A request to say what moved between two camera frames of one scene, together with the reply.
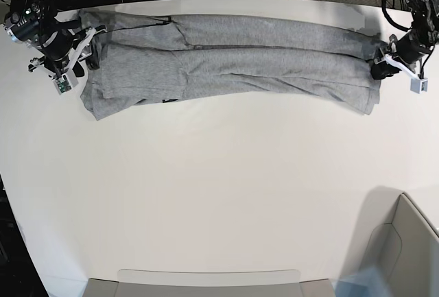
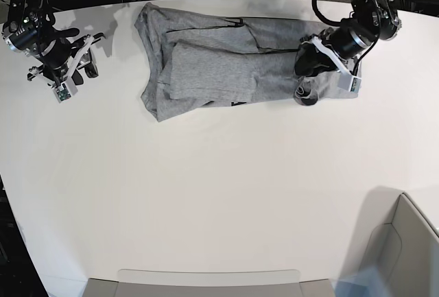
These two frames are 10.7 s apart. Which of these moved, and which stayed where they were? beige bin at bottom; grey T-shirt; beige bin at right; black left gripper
Moved: black left gripper; grey T-shirt
Stayed: beige bin at bottom; beige bin at right
